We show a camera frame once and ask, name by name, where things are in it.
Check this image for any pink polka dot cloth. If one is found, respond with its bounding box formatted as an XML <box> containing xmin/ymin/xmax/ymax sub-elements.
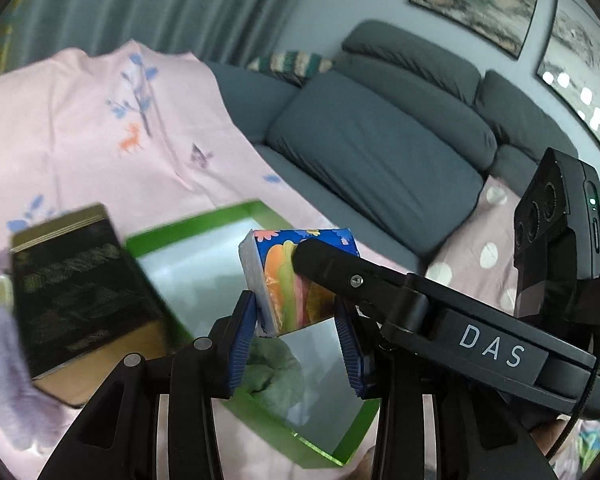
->
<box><xmin>425</xmin><ymin>175</ymin><xmax>536</xmax><ymax>311</ymax></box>

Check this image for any green cloth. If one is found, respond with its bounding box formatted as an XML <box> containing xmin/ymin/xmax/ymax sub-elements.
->
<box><xmin>240</xmin><ymin>337</ymin><xmax>308</xmax><ymax>413</ymax></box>

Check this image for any black cable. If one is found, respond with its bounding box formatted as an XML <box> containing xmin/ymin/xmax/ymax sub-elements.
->
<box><xmin>542</xmin><ymin>325</ymin><xmax>600</xmax><ymax>461</ymax></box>

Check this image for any colourful floral tissue pack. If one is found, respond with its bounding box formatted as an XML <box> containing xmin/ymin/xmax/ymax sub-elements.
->
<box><xmin>238</xmin><ymin>227</ymin><xmax>361</xmax><ymax>338</ymax></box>

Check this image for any pink floral blanket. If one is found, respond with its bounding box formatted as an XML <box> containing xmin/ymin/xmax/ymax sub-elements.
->
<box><xmin>0</xmin><ymin>42</ymin><xmax>421</xmax><ymax>480</ymax></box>

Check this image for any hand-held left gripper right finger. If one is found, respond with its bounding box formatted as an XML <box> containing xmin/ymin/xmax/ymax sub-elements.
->
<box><xmin>332</xmin><ymin>297</ymin><xmax>561</xmax><ymax>480</ymax></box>

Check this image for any black gold box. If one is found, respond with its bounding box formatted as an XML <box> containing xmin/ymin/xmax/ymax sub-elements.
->
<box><xmin>10</xmin><ymin>203</ymin><xmax>168</xmax><ymax>408</ymax></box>

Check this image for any large grey cushion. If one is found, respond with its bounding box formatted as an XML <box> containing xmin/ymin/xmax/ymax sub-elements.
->
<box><xmin>265</xmin><ymin>70</ymin><xmax>486</xmax><ymax>256</ymax></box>

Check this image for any purple mesh bath sponge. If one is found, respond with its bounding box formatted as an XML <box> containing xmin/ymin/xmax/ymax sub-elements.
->
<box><xmin>0</xmin><ymin>305</ymin><xmax>51</xmax><ymax>453</ymax></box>

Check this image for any framed landscape painting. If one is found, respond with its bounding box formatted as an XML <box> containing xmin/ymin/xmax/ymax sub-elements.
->
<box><xmin>409</xmin><ymin>0</ymin><xmax>543</xmax><ymax>60</ymax></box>
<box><xmin>536</xmin><ymin>0</ymin><xmax>600</xmax><ymax>161</ymax></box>

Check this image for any person's right hand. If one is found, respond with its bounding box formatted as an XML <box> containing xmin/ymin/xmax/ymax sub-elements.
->
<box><xmin>527</xmin><ymin>417</ymin><xmax>573</xmax><ymax>466</ymax></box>

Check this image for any striped pillow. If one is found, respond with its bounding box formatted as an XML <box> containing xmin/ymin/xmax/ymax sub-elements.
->
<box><xmin>247</xmin><ymin>50</ymin><xmax>333</xmax><ymax>86</ymax></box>

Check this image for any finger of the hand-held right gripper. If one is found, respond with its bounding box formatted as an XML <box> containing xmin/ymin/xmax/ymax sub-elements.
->
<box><xmin>291</xmin><ymin>238</ymin><xmax>431</xmax><ymax>333</ymax></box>

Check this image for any grey-green curtain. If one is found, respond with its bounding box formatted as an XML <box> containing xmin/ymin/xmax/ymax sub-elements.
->
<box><xmin>10</xmin><ymin>0</ymin><xmax>331</xmax><ymax>66</ymax></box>

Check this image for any grey sofa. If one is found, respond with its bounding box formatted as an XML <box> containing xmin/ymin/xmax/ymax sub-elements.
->
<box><xmin>207</xmin><ymin>20</ymin><xmax>581</xmax><ymax>271</ymax></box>

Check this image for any green box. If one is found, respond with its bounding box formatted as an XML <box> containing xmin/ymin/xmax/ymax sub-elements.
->
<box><xmin>125</xmin><ymin>200</ymin><xmax>381</xmax><ymax>468</ymax></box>

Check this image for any grey back cushion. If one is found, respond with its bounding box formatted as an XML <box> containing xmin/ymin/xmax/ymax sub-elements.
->
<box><xmin>332</xmin><ymin>20</ymin><xmax>483</xmax><ymax>111</ymax></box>
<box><xmin>472</xmin><ymin>70</ymin><xmax>581</xmax><ymax>171</ymax></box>

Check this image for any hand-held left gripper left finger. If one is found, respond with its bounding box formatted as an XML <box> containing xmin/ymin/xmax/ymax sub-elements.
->
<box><xmin>37</xmin><ymin>290</ymin><xmax>260</xmax><ymax>480</ymax></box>

